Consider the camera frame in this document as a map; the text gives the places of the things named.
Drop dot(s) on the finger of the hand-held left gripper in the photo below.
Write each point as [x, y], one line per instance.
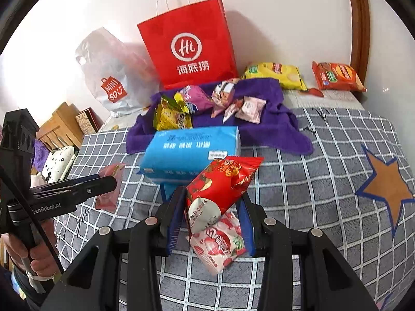
[94, 188]
[81, 180]

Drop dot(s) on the red paper bag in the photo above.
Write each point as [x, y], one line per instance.
[188, 39]

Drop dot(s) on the pale pink snack packet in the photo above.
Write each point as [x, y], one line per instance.
[253, 110]

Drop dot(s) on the grey checked bedsheet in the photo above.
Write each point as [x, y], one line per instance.
[308, 184]

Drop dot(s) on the patterned cardboard box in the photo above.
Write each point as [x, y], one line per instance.
[87, 121]

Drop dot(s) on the pink red snack packet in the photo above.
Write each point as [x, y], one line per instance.
[108, 197]

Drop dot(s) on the blue tissue pack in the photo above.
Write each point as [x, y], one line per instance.
[181, 149]

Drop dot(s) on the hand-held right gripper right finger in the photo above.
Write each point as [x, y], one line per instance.
[246, 233]

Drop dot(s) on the blue snack packet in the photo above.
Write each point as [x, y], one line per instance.
[168, 191]

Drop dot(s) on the yellow snack packet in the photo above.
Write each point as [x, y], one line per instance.
[171, 120]

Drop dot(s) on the person's left hand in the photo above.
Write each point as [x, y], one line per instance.
[40, 264]

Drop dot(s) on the wooden furniture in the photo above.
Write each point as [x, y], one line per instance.
[58, 126]

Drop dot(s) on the yellow chip bag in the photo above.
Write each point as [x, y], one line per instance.
[275, 74]

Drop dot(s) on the purple snack packet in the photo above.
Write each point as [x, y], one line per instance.
[197, 98]

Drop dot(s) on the white dotted cushion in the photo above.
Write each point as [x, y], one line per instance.
[58, 165]

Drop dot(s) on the cartoon print candy packet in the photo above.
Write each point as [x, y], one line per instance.
[223, 92]

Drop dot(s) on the white plastic bag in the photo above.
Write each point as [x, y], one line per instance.
[110, 71]

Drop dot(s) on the pink picture snack packet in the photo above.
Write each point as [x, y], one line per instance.
[234, 108]

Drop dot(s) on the small yellow packet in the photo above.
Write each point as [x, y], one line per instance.
[181, 98]

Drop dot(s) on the purple plush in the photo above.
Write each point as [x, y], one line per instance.
[40, 155]

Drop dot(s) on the purple towel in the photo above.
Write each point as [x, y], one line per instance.
[278, 129]

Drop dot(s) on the orange chip bag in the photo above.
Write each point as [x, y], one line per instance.
[338, 76]

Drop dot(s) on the wooden headboard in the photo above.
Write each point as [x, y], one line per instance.
[358, 22]

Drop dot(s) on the strawberry print snack packet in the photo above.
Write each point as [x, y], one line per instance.
[214, 249]

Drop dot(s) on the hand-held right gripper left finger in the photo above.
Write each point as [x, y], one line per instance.
[173, 230]

